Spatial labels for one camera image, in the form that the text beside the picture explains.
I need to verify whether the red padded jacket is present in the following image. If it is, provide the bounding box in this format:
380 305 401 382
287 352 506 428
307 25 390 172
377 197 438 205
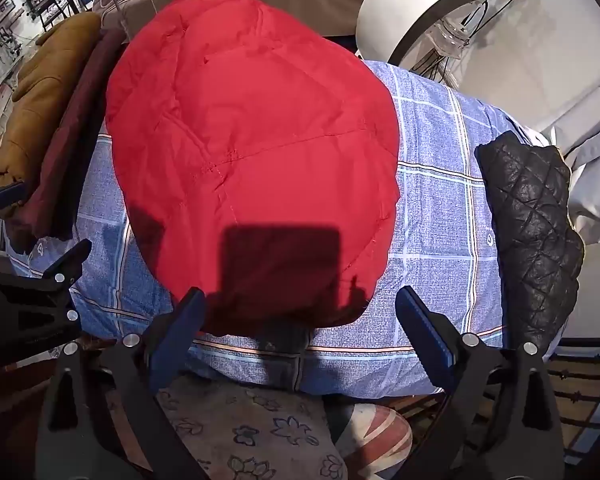
105 0 401 337

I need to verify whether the black quilted jacket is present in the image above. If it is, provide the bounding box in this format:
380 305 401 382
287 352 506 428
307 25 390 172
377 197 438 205
475 130 586 357

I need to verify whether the blue plaid bed sheet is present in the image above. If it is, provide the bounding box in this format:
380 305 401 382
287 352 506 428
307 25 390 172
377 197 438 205
7 59 532 402

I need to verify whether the white cloth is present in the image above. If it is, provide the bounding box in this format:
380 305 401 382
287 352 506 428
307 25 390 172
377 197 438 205
539 60 600 247

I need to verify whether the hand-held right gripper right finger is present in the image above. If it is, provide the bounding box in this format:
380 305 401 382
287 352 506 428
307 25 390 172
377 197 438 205
394 285 566 480

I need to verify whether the maroon jacket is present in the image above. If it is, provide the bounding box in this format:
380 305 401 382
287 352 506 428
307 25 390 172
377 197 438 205
5 27 129 254

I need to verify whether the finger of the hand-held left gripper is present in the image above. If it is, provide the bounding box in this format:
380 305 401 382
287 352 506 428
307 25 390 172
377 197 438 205
27 238 93 292
0 180 31 221

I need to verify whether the black metal rack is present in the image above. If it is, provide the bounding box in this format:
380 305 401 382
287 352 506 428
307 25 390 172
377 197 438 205
480 335 600 467

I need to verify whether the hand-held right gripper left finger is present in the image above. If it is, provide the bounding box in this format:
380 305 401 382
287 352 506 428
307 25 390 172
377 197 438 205
34 287 209 480

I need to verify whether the mustard brown jacket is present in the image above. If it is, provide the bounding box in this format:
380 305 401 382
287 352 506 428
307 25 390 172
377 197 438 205
0 11 102 192

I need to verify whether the white curved machine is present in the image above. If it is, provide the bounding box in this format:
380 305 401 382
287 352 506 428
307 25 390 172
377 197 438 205
355 0 531 67

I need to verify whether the floral patterned cloth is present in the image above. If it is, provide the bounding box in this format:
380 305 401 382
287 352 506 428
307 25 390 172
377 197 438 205
105 374 349 480

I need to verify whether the flag print cloth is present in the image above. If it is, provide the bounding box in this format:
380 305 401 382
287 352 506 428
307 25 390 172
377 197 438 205
330 402 414 480

